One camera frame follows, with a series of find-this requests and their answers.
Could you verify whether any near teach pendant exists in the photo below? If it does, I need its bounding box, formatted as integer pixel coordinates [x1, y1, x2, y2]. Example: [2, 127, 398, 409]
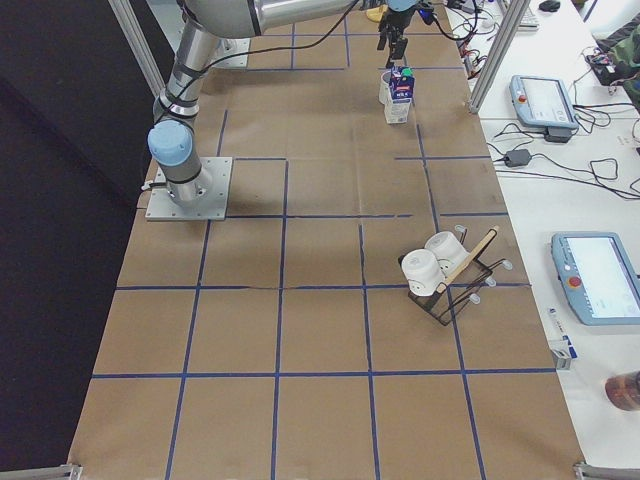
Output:
[551, 232, 639, 326]

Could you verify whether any small blue white box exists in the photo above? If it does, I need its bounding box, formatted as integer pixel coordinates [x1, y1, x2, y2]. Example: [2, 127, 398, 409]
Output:
[547, 308, 578, 371]

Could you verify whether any front white cup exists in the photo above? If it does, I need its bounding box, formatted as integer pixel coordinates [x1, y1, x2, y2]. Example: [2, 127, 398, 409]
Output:
[401, 248, 445, 297]

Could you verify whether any brown glass jar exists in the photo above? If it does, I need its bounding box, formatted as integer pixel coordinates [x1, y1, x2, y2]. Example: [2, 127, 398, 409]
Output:
[605, 371, 639, 411]

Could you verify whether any black power adapter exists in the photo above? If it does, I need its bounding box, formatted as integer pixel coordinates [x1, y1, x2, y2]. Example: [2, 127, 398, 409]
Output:
[503, 148, 532, 168]

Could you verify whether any blue white milk carton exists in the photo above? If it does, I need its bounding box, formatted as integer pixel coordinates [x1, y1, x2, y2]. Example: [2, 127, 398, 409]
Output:
[383, 66, 415, 124]

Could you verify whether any grey white mug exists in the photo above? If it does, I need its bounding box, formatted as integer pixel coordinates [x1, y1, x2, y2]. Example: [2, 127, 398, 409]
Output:
[378, 70, 391, 105]

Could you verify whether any white cup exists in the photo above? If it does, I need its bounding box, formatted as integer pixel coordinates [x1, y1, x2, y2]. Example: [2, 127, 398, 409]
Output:
[401, 248, 445, 297]
[424, 231, 469, 277]

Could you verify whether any black wire cup rack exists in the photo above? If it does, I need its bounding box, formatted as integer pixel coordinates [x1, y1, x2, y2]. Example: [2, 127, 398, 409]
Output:
[398, 225, 513, 326]

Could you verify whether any far teach pendant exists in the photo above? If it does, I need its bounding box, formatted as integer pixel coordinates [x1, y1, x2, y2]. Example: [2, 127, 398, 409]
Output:
[509, 75, 579, 130]

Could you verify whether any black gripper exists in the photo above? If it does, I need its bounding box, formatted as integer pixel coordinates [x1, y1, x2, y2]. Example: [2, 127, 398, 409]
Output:
[376, 7, 415, 69]

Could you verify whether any rear white cup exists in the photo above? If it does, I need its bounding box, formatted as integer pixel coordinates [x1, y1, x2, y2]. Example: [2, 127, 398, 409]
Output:
[424, 231, 469, 277]

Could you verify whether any teach pendant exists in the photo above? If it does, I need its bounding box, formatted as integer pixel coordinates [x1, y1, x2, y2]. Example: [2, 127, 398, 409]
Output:
[509, 75, 579, 130]
[551, 232, 639, 326]

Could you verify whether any aluminium frame post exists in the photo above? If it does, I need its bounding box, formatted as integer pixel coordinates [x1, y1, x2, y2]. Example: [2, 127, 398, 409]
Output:
[468, 0, 529, 114]

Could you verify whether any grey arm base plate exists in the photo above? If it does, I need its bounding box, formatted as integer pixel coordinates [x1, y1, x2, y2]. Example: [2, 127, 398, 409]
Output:
[145, 157, 233, 221]

